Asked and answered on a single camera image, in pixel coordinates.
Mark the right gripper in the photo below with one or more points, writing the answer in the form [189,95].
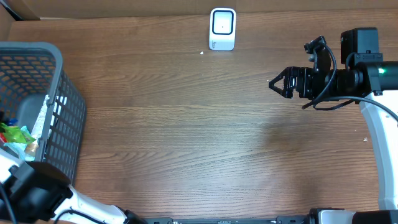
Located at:
[303,87]

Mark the white tube with gold cap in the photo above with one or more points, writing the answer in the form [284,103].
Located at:
[37,129]

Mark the green Haribo candy bag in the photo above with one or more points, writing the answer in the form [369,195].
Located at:
[14,134]

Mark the light green wipes packet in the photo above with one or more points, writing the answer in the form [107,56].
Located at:
[19,150]

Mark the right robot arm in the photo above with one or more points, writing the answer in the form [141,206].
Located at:
[367,80]

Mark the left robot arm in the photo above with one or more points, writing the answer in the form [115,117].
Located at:
[32,191]

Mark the white barcode scanner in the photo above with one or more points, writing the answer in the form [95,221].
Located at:
[222,32]

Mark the grey plastic basket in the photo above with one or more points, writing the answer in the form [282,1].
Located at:
[29,72]

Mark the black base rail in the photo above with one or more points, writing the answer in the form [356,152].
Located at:
[227,221]

